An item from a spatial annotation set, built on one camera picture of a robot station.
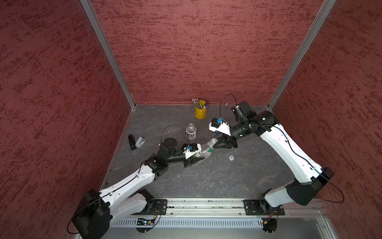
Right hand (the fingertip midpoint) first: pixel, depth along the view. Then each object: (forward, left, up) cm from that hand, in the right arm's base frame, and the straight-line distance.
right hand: (215, 144), depth 67 cm
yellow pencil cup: (+39, +5, -23) cm, 46 cm away
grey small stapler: (+16, +46, -24) cm, 54 cm away
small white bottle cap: (+6, -13, -28) cm, 31 cm away
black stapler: (+17, +52, -24) cm, 59 cm away
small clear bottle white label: (+15, +12, -10) cm, 21 cm away
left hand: (0, +7, -9) cm, 11 cm away
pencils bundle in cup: (+40, +8, -12) cm, 42 cm away
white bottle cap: (0, +1, +3) cm, 3 cm away
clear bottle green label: (-1, +2, +3) cm, 4 cm away
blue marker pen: (+43, +1, -17) cm, 46 cm away
